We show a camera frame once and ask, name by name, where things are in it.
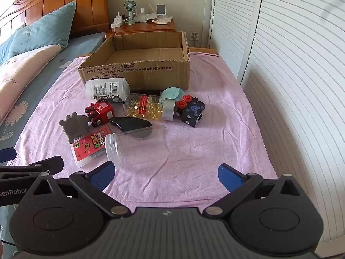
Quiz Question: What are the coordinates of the teal round lid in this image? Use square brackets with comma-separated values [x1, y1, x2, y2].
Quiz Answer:
[160, 87, 186, 106]

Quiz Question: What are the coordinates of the teal pillow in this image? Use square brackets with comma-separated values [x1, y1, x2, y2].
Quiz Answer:
[0, 0, 77, 61]

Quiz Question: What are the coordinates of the pink quilt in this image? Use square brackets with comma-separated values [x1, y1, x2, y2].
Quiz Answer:
[0, 44, 64, 126]

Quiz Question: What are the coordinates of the white louvred closet door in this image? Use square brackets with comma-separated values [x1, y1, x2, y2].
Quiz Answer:
[209, 0, 265, 79]
[240, 0, 345, 259]

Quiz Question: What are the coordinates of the white router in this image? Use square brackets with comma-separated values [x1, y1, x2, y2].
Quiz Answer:
[146, 4, 156, 22]

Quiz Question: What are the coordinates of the wooden headboard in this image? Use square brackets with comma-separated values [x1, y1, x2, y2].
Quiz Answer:
[0, 0, 110, 39]

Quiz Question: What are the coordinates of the clear plastic jar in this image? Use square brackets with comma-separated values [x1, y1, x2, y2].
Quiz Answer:
[105, 124, 171, 169]

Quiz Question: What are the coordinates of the red card pack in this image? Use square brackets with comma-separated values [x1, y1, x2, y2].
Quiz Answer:
[71, 125, 112, 168]

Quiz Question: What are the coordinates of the clear bottle of yellow capsules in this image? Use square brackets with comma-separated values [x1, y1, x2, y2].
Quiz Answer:
[123, 93, 176, 121]

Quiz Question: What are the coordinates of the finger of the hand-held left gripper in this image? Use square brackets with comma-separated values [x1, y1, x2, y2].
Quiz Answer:
[0, 156, 64, 180]
[0, 147, 16, 163]

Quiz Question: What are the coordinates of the dark blue cube toy car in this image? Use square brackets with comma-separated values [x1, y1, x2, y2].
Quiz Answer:
[176, 94, 207, 128]

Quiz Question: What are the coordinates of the black glossy case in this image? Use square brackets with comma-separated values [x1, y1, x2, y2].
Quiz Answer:
[110, 117, 153, 139]

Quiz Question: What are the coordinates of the brown cardboard box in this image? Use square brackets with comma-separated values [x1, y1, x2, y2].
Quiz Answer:
[78, 31, 191, 92]

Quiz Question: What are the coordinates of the white power strip with chargers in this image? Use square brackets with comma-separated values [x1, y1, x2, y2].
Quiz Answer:
[110, 11, 127, 29]

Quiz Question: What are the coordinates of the pink towel cloth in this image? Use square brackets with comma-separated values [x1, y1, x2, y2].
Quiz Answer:
[16, 52, 278, 204]

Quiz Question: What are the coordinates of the blue flowered bedsheet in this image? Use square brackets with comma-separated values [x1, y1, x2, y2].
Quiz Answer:
[0, 32, 108, 249]

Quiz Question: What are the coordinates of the white bottle with black label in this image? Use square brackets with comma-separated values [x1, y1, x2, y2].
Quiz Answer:
[85, 78, 130, 104]

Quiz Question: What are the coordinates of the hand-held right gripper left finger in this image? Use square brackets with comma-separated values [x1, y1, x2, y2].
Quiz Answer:
[27, 161, 129, 218]

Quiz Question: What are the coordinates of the small green desk fan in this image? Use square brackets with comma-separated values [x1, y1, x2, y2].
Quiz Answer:
[124, 0, 138, 25]

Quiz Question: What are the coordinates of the red cube toy car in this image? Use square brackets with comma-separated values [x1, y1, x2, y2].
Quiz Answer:
[85, 100, 114, 127]

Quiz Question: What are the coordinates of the wooden nightstand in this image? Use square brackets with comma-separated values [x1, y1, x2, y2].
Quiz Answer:
[105, 19, 177, 39]

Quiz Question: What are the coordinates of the grey toy elephant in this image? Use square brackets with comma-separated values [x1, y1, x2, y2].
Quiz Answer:
[59, 113, 91, 143]

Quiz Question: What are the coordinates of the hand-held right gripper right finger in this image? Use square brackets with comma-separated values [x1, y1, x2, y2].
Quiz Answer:
[203, 163, 309, 218]

